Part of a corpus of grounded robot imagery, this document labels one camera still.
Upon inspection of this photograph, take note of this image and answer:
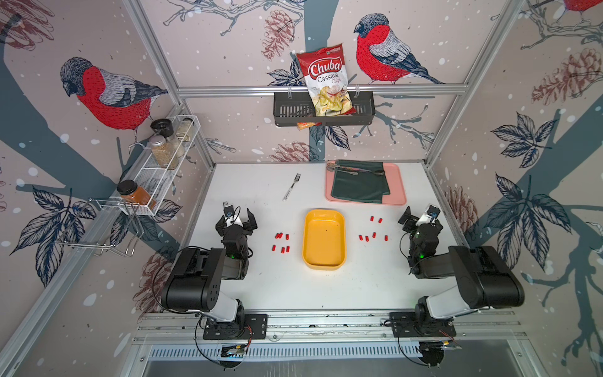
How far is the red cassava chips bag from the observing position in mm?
831

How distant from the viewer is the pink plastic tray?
1082 mm

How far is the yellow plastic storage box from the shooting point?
871mm

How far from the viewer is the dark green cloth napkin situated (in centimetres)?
109
